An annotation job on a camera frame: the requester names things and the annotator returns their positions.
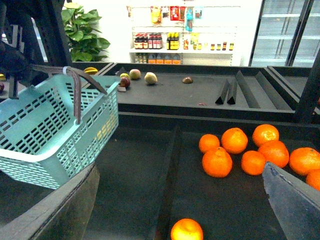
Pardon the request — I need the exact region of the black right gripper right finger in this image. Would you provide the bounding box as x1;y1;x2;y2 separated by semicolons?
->
262;162;320;240

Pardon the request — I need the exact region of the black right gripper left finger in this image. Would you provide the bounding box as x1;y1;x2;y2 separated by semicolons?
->
0;163;100;240

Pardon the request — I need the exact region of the light blue plastic basket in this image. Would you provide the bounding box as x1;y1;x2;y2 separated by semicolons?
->
0;75;120;189

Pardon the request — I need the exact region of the yellow mango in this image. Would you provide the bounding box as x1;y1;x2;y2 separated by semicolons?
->
95;113;118;141

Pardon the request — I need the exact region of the lone front orange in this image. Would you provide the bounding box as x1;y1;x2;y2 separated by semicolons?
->
170;218;204;240

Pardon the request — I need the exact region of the white zip tie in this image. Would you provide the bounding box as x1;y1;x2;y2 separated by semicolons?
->
62;66;72;76

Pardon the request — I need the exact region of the green potted plant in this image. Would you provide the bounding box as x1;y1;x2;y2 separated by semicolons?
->
61;1;110;62

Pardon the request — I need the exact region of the glass door refrigerator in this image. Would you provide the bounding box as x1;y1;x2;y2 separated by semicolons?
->
249;0;320;68

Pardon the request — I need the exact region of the white grocery shelf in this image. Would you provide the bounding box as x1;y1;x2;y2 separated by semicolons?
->
127;0;241;66

